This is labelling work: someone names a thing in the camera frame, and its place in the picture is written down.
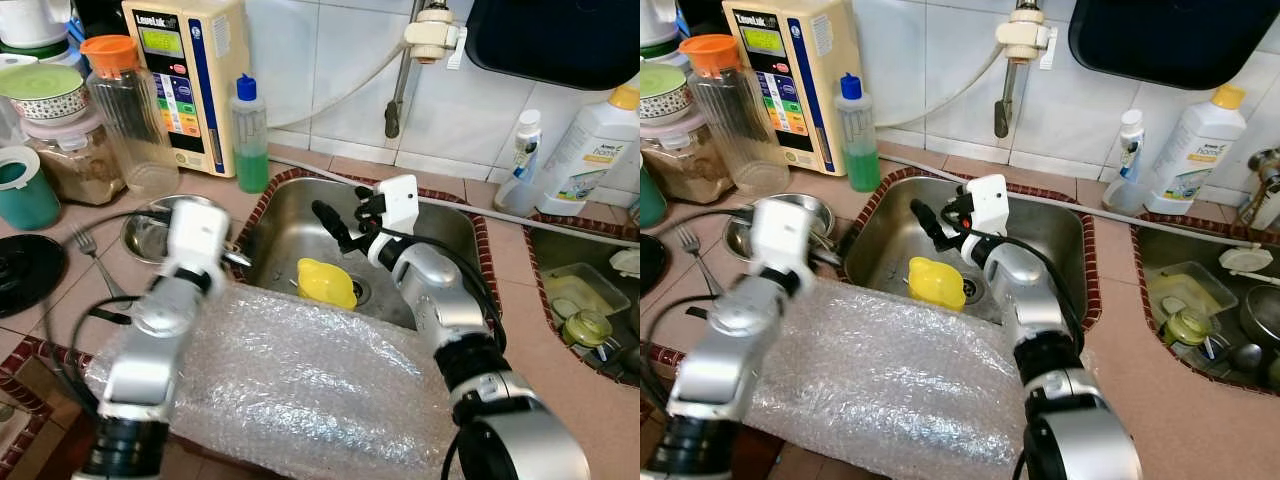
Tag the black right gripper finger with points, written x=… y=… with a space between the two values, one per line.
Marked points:
x=960 y=195
x=366 y=193
x=335 y=226
x=932 y=225

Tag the yellow plastic bowl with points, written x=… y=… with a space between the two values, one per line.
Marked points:
x=325 y=283
x=935 y=283

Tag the steel spoon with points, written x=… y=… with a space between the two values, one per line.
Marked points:
x=238 y=258
x=825 y=257

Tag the steel fork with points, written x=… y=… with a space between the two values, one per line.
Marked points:
x=95 y=260
x=690 y=245

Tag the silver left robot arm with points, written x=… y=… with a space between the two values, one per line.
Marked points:
x=150 y=350
x=740 y=340

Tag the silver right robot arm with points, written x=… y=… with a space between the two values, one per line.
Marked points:
x=430 y=290
x=1030 y=300

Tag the stainless steel sink basin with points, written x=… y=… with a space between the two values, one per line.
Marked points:
x=285 y=225
x=560 y=250
x=1165 y=250
x=885 y=225

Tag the green liquid bottle blue cap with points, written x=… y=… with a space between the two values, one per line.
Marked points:
x=858 y=140
x=250 y=140

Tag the faucet with cream diverter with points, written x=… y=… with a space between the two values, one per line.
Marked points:
x=415 y=60
x=1015 y=60

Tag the clear bubble wrap sheet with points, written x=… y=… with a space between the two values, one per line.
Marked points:
x=900 y=380
x=300 y=390

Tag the cream water ionizer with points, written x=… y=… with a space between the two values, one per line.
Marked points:
x=795 y=80
x=185 y=80

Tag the clear plastic container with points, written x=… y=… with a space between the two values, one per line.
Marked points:
x=585 y=290
x=1190 y=295

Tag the white detergent bottle yellow cap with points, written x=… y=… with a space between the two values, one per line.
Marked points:
x=590 y=150
x=1195 y=150

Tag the clear bottle with orange cap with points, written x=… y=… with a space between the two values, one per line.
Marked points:
x=735 y=110
x=125 y=110

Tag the black hanging tray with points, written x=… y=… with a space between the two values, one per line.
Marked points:
x=550 y=40
x=1170 y=40

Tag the green glass cup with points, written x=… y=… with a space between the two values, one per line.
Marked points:
x=1188 y=327
x=587 y=328

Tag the clear container of brown powder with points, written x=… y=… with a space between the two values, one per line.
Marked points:
x=70 y=160
x=690 y=160

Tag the teal cup with white rim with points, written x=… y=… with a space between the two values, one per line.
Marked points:
x=25 y=190
x=648 y=195

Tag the black round kettle base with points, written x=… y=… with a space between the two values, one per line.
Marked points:
x=650 y=262
x=25 y=272

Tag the patterned bowl with green lid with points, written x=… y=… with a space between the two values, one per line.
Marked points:
x=662 y=90
x=40 y=90

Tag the chrome faucet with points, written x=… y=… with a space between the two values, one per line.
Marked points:
x=1265 y=185

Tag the small stainless steel bowl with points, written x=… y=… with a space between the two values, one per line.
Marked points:
x=1262 y=315

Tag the steel ladle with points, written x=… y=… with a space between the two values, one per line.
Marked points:
x=1247 y=357

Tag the white appliance with green base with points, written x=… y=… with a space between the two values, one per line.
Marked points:
x=655 y=20
x=30 y=20

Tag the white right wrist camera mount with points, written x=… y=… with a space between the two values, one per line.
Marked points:
x=398 y=200
x=988 y=200

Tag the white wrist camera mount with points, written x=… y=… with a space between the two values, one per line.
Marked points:
x=988 y=200
x=398 y=200
x=785 y=235
x=195 y=235

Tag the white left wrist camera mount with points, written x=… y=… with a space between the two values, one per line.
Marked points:
x=195 y=235
x=785 y=235

